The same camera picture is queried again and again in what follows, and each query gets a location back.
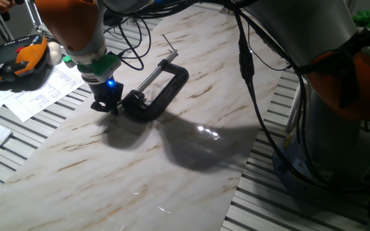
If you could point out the slim metal stand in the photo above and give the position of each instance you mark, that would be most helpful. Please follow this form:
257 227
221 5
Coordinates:
35 16

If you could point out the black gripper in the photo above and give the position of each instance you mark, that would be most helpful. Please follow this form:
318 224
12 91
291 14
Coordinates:
106 93

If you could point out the black metal C-clamp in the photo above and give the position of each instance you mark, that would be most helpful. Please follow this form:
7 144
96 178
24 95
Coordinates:
169 93

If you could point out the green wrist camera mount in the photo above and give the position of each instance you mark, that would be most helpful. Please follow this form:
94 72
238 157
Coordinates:
104 65

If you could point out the black clock movement box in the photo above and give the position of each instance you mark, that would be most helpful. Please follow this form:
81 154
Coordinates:
134 100

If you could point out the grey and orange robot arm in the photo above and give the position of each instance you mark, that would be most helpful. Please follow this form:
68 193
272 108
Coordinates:
69 22

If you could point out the orange and black teach pendant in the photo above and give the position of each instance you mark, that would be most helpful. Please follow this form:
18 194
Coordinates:
27 57

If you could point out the white marble pattern sheet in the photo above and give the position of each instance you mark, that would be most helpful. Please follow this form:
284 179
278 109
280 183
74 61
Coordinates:
108 186

